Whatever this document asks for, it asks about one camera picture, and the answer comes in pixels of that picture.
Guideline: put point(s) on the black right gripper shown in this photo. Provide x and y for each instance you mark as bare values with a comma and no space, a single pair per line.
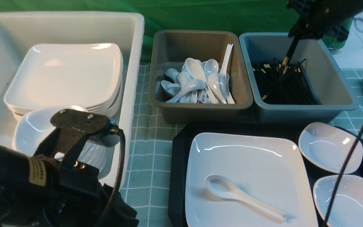
318,18

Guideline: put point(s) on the white small bowl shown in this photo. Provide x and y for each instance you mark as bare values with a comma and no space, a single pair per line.
347,210
325,146

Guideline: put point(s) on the large white square plate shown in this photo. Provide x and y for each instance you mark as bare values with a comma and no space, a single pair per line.
269,169

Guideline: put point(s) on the white ceramic spoon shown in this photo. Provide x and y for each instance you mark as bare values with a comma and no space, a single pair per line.
222,187

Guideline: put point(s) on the black chopsticks pair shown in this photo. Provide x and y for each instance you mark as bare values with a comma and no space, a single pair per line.
287,59

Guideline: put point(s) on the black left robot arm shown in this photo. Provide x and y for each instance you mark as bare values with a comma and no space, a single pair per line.
34,192

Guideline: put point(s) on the green backdrop cloth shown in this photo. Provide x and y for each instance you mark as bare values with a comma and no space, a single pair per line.
236,16

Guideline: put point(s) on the grey-blue plastic bin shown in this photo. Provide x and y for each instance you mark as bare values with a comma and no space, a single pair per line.
326,80

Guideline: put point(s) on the pile of black chopsticks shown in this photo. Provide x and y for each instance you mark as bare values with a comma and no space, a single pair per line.
289,88

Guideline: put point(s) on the pile of white spoons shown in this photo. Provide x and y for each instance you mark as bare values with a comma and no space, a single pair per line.
198,82

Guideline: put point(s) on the brown plastic bin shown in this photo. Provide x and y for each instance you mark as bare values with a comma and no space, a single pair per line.
170,50

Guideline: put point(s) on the green checked tablecloth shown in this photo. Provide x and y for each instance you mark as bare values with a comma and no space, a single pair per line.
147,180

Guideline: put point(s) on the stack of white square plates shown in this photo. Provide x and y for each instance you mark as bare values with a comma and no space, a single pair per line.
88,75

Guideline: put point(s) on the stack of white bowls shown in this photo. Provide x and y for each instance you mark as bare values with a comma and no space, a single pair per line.
35,126

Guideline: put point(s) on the large white plastic tub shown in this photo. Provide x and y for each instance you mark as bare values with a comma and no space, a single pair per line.
19,31

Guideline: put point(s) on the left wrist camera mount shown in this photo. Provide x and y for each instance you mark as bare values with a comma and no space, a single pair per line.
72,129

